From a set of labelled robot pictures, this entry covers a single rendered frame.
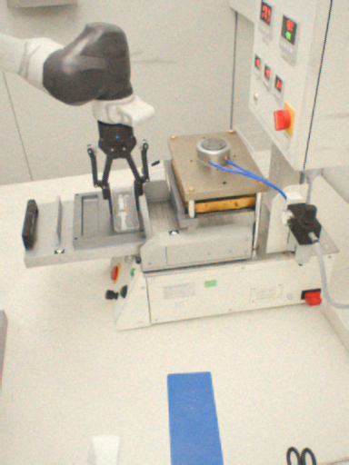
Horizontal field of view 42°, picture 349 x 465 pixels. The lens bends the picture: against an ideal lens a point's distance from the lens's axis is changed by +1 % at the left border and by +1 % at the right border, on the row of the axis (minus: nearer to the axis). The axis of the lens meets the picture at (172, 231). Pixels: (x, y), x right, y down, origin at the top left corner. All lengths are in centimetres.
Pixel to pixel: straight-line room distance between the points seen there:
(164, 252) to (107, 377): 31
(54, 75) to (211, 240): 46
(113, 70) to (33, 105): 168
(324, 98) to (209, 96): 180
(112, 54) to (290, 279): 65
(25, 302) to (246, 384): 61
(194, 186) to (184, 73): 167
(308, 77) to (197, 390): 67
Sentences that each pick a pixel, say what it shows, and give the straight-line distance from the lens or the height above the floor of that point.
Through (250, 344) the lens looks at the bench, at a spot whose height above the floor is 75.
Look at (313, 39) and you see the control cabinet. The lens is 86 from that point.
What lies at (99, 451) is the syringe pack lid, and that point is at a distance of 97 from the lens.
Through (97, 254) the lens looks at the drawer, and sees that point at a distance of 105.
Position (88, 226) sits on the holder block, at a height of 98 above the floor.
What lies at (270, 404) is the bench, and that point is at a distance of 104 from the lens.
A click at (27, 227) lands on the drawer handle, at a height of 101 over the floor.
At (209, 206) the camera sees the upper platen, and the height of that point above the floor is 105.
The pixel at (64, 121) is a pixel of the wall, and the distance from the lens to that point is 261.
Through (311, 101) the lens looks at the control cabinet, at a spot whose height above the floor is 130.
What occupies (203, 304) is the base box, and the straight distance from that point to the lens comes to 112.
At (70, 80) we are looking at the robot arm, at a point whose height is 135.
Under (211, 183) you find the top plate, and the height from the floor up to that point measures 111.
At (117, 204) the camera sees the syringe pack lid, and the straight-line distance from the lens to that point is 111.
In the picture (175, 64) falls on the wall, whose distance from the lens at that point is 257.
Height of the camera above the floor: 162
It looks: 38 degrees down
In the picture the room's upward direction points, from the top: 3 degrees counter-clockwise
